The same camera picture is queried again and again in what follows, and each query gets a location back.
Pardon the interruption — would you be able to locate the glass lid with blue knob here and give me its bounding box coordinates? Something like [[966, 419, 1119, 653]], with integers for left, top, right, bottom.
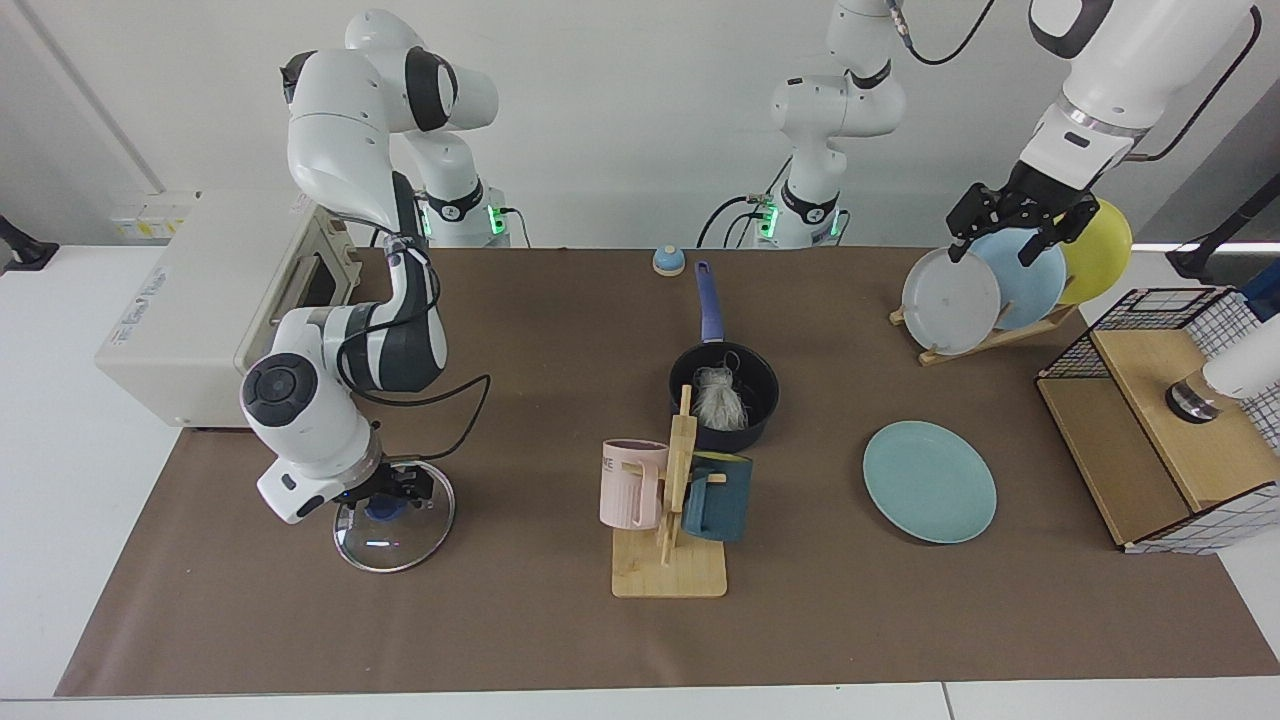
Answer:
[[333, 459, 457, 574]]

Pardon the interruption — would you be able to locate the white vermicelli bundle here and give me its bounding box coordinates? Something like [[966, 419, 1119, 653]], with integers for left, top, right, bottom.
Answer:
[[690, 365, 751, 433]]

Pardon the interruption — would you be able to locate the light blue plate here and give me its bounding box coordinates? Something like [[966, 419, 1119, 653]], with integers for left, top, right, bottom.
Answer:
[[967, 220, 1068, 332]]

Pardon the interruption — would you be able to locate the yellow plate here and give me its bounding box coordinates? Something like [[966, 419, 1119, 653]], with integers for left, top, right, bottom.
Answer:
[[1028, 194, 1134, 306]]

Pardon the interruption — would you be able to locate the grey plate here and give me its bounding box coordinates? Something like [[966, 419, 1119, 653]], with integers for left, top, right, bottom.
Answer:
[[901, 246, 1002, 356]]

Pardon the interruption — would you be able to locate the wooden plate rack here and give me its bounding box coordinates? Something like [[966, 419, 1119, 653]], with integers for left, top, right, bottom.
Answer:
[[889, 302, 1079, 367]]

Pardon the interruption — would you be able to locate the green plate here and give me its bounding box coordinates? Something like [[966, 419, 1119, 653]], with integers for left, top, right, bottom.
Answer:
[[862, 420, 998, 545]]

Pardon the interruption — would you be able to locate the brown table cloth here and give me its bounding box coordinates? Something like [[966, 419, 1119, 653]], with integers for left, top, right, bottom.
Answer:
[[55, 247, 1280, 699]]

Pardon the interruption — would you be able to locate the dark blue object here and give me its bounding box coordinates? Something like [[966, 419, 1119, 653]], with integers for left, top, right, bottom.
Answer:
[[1240, 262, 1280, 321]]

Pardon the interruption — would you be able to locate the pink cup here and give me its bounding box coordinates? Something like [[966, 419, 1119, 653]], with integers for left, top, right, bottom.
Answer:
[[599, 438, 669, 531]]

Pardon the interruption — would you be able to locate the white cylinder with dark end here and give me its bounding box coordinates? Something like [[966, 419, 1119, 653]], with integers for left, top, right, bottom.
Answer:
[[1165, 318, 1280, 423]]

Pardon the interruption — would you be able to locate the pale toaster oven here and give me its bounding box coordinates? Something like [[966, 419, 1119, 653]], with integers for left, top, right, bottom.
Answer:
[[95, 190, 363, 439]]

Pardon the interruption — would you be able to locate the wooden cup stand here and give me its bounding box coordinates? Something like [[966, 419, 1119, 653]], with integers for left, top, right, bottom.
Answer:
[[611, 384, 729, 599]]

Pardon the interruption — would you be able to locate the dark teal cup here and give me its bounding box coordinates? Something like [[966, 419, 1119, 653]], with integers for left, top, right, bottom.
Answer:
[[681, 452, 754, 544]]

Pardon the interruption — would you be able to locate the wire basket with wooden floor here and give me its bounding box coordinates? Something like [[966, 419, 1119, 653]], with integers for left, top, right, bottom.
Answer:
[[1036, 286, 1280, 556]]

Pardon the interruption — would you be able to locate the black pot with blue handle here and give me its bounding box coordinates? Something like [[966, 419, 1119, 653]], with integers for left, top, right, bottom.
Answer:
[[668, 261, 780, 454]]

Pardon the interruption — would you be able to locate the white wall outlet strip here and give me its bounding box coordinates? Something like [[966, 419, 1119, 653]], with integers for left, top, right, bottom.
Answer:
[[108, 192, 201, 241]]

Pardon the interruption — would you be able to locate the black clamp mount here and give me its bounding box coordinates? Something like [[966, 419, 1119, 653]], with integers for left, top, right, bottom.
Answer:
[[0, 215, 59, 273]]

